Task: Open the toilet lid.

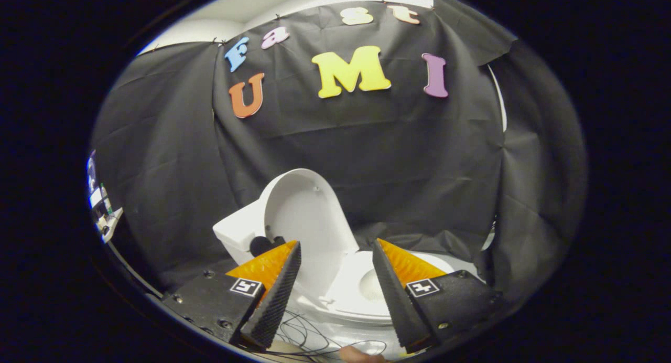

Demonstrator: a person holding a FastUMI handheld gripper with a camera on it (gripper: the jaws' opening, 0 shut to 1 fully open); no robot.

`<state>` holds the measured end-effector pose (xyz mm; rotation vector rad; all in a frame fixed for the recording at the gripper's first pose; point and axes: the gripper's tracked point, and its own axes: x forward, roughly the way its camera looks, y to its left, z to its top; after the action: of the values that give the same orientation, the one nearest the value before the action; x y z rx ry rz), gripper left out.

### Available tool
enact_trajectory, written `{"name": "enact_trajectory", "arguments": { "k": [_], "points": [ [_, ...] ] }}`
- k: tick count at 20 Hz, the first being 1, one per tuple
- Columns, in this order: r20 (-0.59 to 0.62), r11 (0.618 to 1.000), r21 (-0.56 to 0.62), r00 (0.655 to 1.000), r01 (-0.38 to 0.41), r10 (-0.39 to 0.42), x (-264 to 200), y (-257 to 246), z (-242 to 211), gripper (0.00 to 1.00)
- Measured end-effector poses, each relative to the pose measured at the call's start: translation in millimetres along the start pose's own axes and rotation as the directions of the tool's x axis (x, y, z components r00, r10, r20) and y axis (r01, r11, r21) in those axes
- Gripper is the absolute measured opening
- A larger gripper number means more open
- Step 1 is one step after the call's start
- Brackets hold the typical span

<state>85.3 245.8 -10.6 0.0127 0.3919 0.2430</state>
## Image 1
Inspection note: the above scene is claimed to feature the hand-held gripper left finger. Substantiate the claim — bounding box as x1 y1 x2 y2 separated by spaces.
161 241 302 351

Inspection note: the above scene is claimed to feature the black backdrop cloth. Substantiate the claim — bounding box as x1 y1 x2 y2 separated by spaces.
89 0 588 311

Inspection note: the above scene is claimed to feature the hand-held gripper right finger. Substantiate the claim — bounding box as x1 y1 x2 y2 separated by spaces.
371 238 504 354

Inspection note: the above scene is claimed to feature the white toilet seat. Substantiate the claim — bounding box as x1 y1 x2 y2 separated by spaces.
328 250 457 322

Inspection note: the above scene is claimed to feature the white ceramic toilet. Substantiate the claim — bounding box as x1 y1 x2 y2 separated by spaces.
212 198 457 328

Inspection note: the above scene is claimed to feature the thin black wire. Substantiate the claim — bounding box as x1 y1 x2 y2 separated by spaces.
265 311 388 361

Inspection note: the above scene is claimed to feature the small black object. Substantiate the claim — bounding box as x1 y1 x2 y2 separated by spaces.
249 236 286 257

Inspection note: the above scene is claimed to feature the cluttered white shelf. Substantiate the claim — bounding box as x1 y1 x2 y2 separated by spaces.
86 153 124 243

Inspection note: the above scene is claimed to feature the white toilet lid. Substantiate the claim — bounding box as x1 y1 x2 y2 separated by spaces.
258 168 360 301

